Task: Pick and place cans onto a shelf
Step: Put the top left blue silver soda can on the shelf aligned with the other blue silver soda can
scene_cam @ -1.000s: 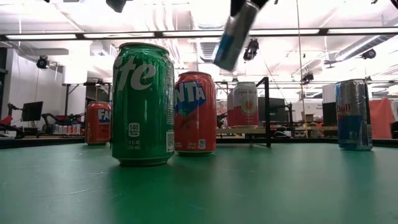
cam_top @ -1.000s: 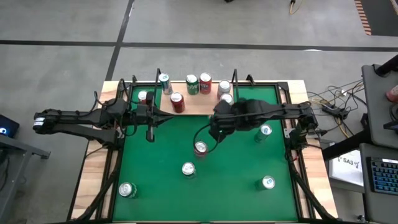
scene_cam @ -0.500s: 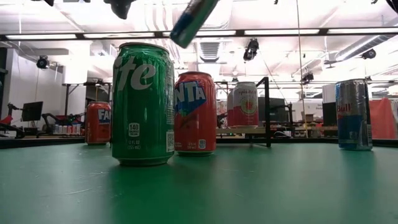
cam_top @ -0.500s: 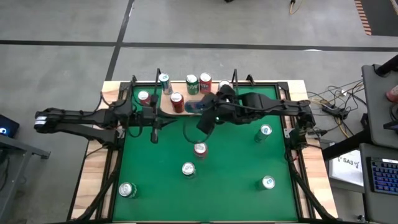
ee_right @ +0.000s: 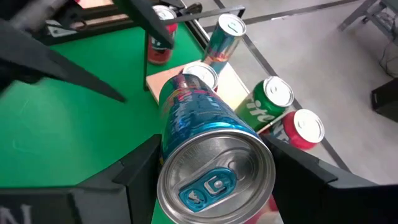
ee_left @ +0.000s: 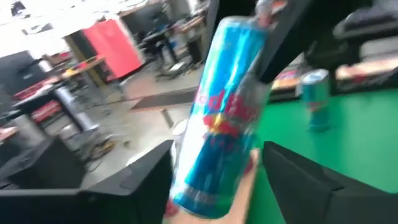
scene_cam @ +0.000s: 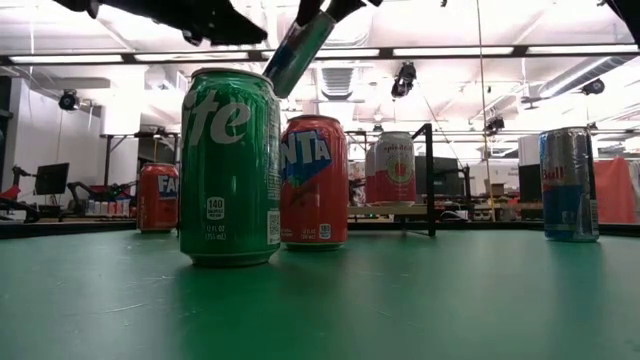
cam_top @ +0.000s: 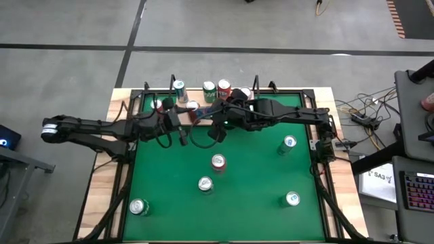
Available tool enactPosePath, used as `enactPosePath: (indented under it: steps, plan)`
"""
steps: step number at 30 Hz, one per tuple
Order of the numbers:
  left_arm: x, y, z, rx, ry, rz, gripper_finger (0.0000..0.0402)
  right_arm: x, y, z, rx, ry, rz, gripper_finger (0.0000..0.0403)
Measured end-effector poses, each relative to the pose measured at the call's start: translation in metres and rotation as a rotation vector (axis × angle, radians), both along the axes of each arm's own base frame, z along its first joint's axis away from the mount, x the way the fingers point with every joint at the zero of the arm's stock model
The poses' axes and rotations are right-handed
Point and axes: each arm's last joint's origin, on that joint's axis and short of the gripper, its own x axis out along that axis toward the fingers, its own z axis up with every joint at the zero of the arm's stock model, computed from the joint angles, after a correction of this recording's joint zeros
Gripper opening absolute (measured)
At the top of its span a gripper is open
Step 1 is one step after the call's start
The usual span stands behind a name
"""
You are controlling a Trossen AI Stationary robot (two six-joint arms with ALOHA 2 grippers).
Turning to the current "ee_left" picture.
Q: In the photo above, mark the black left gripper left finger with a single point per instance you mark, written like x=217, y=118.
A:
x=140, y=193

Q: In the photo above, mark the red storage boxes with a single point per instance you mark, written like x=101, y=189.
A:
x=46, y=110

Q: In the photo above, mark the black rolling desk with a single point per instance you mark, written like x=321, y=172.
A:
x=158, y=37

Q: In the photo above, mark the white leaning board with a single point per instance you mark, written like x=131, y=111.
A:
x=77, y=115

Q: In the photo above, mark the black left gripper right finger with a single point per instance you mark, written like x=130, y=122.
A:
x=311, y=193

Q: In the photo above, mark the green can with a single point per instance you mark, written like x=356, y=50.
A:
x=224, y=93

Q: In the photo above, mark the red fabric backdrop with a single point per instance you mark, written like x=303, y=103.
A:
x=115, y=46

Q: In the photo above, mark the black floor cabinet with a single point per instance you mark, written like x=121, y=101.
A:
x=46, y=165

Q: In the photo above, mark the wooden workbench on casters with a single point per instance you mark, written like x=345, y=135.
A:
x=84, y=67

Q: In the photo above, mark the large black monitor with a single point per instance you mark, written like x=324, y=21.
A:
x=21, y=73

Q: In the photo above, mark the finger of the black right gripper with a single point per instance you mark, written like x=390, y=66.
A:
x=286, y=37

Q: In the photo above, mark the black floor mat orange stripes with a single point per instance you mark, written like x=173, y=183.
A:
x=164, y=99

